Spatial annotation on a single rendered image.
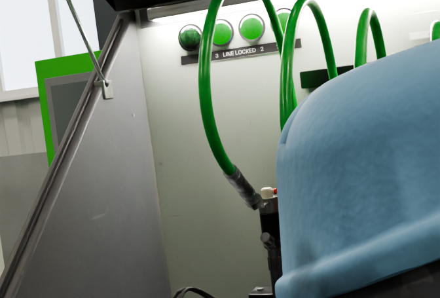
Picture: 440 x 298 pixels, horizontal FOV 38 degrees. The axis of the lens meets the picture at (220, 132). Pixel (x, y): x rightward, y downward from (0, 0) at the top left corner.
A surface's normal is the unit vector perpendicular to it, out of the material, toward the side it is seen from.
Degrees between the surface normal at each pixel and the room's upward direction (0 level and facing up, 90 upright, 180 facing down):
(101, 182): 90
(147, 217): 90
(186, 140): 90
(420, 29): 90
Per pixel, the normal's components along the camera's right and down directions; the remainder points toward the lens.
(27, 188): -0.27, 0.08
